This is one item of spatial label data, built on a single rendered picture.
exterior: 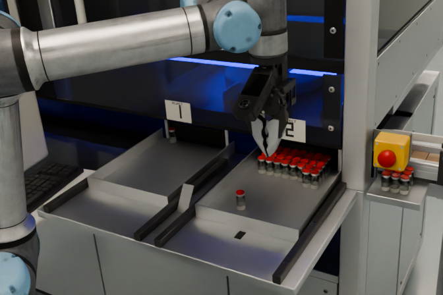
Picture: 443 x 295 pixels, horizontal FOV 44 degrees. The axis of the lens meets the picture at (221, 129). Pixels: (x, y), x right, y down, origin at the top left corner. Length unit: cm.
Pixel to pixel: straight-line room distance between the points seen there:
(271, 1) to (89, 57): 35
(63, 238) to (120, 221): 87
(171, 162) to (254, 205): 34
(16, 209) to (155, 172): 54
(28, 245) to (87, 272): 111
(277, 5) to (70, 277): 159
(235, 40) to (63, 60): 26
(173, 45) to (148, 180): 71
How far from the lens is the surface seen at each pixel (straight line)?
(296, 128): 140
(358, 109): 132
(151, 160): 161
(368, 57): 128
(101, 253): 210
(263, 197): 138
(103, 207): 143
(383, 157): 131
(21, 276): 103
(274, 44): 103
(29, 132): 186
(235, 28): 84
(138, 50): 84
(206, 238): 125
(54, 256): 232
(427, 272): 264
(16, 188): 108
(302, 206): 135
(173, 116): 158
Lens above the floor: 160
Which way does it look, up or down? 24 degrees down
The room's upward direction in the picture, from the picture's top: 4 degrees counter-clockwise
